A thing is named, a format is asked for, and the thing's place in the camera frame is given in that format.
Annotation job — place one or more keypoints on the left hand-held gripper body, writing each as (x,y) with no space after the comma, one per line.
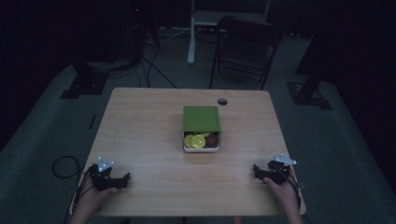
(104,180)

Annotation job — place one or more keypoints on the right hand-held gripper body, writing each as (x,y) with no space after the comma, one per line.
(278,172)

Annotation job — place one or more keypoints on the white box drawer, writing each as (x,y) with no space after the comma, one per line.
(201,150)

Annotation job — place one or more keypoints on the person's right hand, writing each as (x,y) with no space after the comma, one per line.
(285,194)

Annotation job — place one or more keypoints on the person's left hand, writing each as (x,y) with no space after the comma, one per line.
(90,199)

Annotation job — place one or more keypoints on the brown lid capsule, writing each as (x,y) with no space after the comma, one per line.
(211,139)

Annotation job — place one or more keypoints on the black marker pen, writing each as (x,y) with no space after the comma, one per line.
(92,122)

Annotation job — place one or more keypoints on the green box sleeve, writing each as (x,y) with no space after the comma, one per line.
(201,118)

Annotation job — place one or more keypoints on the black stand base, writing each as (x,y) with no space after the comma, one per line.
(85,84)
(308,93)

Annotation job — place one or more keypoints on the black folding chair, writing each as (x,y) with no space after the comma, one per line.
(246,46)

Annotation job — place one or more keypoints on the dark equipment with red light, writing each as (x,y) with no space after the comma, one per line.
(137,28)

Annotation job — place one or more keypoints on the white desk frame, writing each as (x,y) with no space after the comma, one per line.
(193,37)

